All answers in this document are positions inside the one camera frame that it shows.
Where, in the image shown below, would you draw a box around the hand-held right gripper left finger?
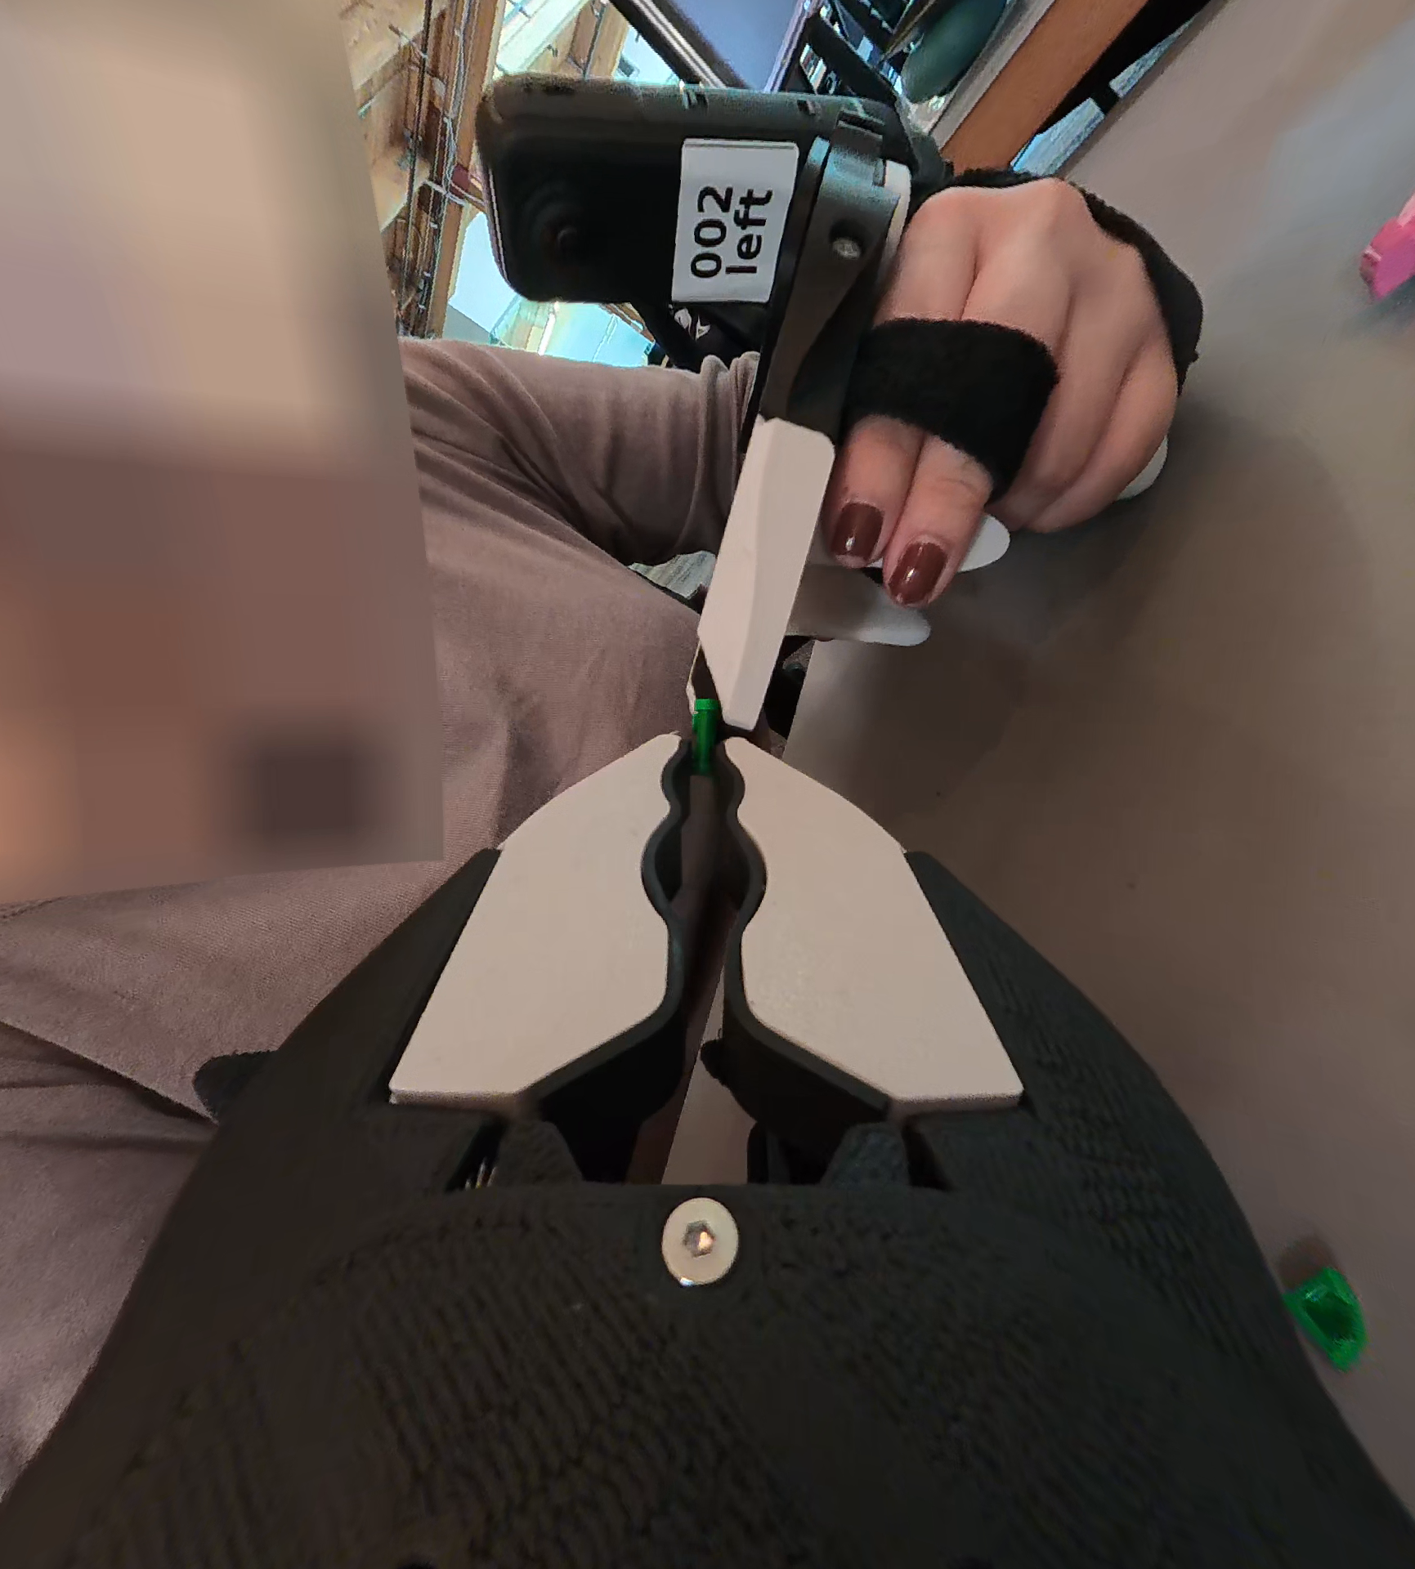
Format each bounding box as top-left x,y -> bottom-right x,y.
388,732 -> 695,1117

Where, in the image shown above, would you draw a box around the brown wooden tabletop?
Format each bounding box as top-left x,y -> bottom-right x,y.
937,0 -> 1217,173

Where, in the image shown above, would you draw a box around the person's left hand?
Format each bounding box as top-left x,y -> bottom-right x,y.
826,181 -> 1184,609

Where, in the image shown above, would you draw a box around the wooden shelf rack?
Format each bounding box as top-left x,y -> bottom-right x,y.
344,0 -> 503,334

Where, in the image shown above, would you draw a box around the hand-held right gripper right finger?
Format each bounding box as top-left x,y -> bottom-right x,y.
707,732 -> 1022,1119

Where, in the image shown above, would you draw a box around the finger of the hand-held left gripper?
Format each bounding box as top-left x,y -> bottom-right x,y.
687,413 -> 836,737

